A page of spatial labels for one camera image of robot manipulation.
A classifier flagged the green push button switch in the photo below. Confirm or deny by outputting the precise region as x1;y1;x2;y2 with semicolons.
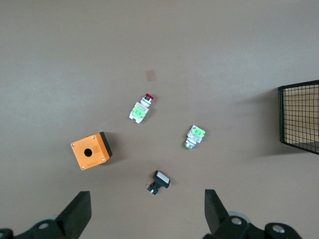
184;124;206;150

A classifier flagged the black wire mesh basket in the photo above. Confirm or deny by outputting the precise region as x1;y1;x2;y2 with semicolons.
278;79;319;155

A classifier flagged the white rectangular push button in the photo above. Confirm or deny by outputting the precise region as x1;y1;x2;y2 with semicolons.
146;170;171;196

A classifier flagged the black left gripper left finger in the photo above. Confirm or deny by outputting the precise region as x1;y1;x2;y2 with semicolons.
0;191;92;239

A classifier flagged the light wooden board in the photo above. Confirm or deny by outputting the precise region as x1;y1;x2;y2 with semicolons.
284;87;319;147

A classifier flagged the red push button switch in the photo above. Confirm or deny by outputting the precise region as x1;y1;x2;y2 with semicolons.
128;93;155;124

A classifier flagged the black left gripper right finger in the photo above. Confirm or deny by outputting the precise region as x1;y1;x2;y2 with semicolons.
202;189;304;239

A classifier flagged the orange button enclosure box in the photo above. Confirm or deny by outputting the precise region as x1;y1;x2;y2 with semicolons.
70;131;113;171

